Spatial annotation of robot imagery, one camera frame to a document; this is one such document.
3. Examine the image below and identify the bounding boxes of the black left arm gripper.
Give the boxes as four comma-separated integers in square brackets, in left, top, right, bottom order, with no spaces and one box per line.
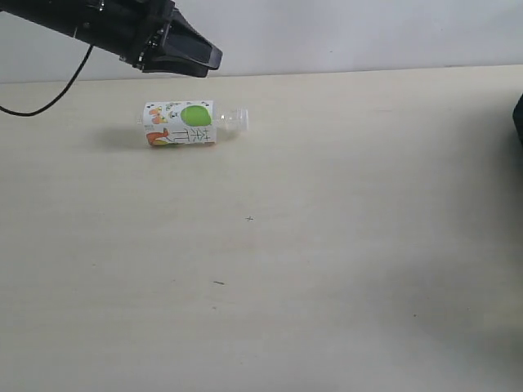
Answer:
[73,1,223,78]

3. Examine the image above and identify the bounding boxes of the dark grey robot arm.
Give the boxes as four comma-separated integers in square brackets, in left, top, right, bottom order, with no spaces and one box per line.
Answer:
[1,0,223,78]

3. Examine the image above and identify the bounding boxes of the tea bottle with white label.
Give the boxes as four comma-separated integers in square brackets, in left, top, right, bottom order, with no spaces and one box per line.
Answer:
[137,100,249,147]

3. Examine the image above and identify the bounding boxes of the black cable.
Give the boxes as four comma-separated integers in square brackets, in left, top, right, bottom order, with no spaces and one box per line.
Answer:
[0,42,95,118]

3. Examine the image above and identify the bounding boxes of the forearm in black sleeve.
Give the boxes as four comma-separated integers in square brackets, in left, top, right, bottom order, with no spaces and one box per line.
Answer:
[512,96,523,145]

